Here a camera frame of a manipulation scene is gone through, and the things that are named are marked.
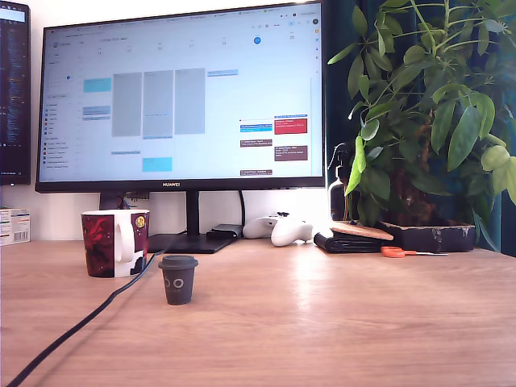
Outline grey coffee capsule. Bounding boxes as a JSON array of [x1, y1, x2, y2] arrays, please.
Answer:
[[157, 255, 199, 306]]

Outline red and white coffee mug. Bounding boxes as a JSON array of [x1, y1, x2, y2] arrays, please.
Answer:
[[81, 208, 151, 279]]

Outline white game controller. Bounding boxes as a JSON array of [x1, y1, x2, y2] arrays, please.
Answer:
[[242, 212, 314, 248]]

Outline small black stitched leather case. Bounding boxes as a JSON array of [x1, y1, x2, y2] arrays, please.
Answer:
[[206, 223, 243, 239]]

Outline dark spray bottle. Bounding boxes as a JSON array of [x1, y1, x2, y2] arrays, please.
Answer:
[[328, 143, 362, 222]]

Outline black leather wallet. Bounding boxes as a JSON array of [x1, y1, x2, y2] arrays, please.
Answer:
[[313, 231, 394, 255]]

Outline round cork coaster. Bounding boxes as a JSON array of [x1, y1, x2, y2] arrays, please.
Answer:
[[330, 220, 394, 242]]

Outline black Huawei computer monitor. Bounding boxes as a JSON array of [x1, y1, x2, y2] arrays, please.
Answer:
[[35, 0, 327, 255]]

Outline black plant tray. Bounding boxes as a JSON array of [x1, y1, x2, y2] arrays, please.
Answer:
[[378, 219, 477, 253]]

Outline green leafy houseplant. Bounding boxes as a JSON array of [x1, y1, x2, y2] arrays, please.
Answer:
[[327, 0, 516, 251]]

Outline white printed cardboard box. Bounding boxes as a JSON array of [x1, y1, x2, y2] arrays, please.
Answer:
[[0, 207, 31, 247]]

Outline dark side monitor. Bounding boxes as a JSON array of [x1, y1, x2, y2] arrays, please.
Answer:
[[0, 2, 32, 187]]

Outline black monitor power cable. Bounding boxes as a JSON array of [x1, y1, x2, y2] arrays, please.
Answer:
[[239, 189, 248, 237]]

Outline orange-handled scissors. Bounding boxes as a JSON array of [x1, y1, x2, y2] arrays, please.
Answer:
[[380, 245, 449, 259]]

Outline thin black cable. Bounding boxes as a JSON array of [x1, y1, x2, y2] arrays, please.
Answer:
[[6, 237, 178, 387]]

